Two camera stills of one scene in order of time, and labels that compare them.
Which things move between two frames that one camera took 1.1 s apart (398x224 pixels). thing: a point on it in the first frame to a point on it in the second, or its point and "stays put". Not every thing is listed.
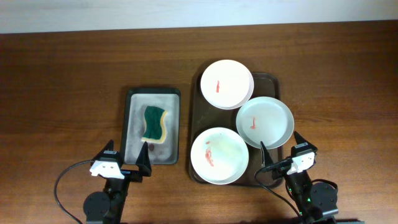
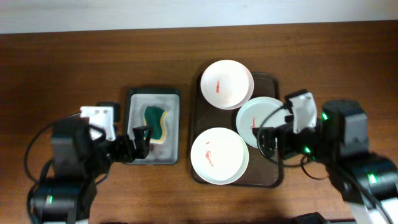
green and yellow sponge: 155,124 stays put
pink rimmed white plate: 227,84 stays put
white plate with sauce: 219,155 stays put
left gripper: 142,163 to 126,155
